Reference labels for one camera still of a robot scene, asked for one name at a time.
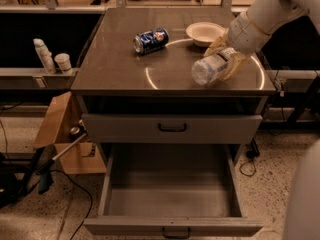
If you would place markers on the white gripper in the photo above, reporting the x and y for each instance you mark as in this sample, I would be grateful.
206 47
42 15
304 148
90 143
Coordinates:
244 34

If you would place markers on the clear plastic water bottle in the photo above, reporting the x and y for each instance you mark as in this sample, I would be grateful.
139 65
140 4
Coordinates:
213 67

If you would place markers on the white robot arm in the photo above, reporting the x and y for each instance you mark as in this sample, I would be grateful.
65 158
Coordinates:
303 210

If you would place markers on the grey drawer cabinet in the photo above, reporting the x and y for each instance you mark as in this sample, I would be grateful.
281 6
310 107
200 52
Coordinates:
115 79

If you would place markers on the closed grey upper drawer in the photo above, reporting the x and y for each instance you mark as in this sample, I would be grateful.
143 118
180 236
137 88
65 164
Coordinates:
176 129

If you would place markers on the open grey middle drawer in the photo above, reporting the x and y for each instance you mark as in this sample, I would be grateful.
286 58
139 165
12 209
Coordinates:
174 191

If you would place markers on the white spray bottle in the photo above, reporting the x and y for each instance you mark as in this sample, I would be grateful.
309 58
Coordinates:
44 55

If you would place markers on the white paper bowl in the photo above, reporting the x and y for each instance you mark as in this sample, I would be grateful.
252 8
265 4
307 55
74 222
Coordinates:
204 33

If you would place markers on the blue soda can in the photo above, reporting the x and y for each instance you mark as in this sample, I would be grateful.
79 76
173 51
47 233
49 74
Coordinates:
150 41

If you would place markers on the brown cardboard box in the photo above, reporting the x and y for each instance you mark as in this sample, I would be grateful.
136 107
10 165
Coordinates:
62 115

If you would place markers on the grey side shelf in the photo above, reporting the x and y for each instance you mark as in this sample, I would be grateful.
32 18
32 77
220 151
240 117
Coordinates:
35 78

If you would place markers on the black equipment on floor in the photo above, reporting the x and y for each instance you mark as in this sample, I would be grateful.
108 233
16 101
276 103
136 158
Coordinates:
15 175

